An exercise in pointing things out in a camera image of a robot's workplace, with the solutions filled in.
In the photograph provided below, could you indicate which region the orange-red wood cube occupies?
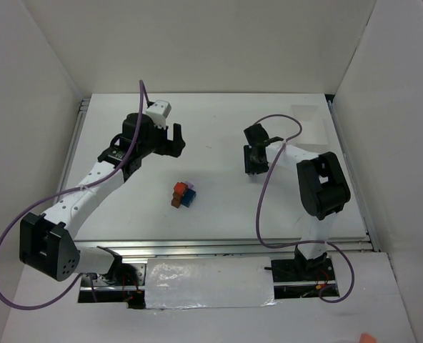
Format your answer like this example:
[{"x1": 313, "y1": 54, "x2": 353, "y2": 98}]
[{"x1": 174, "y1": 182, "x2": 188, "y2": 197}]

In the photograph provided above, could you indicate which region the blue notched wood block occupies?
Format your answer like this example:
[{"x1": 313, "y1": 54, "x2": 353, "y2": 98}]
[{"x1": 181, "y1": 189, "x2": 196, "y2": 207}]

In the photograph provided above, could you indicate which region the brown arch wood block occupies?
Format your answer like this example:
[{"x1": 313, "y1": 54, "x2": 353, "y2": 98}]
[{"x1": 171, "y1": 192, "x2": 183, "y2": 208}]

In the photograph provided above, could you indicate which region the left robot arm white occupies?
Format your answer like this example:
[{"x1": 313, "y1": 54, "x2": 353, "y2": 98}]
[{"x1": 19, "y1": 113, "x2": 186, "y2": 282}]

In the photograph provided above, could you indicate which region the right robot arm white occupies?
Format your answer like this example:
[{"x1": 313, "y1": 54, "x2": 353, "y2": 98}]
[{"x1": 244, "y1": 123, "x2": 351, "y2": 276}]

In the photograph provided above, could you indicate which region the silver foil tape sheet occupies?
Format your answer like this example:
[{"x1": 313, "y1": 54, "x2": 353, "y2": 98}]
[{"x1": 144, "y1": 257, "x2": 275, "y2": 309}]

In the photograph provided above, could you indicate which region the orange object at edge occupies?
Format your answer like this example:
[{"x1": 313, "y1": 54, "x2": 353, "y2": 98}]
[{"x1": 359, "y1": 333, "x2": 377, "y2": 343}]

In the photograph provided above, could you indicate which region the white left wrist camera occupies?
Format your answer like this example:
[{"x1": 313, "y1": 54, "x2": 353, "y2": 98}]
[{"x1": 146, "y1": 100, "x2": 171, "y2": 129}]

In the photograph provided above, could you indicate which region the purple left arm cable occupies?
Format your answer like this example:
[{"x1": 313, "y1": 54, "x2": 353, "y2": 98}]
[{"x1": 0, "y1": 79, "x2": 154, "y2": 309}]

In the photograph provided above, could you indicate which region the aluminium frame rail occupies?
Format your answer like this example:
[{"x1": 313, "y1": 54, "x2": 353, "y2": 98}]
[{"x1": 38, "y1": 96, "x2": 380, "y2": 257}]

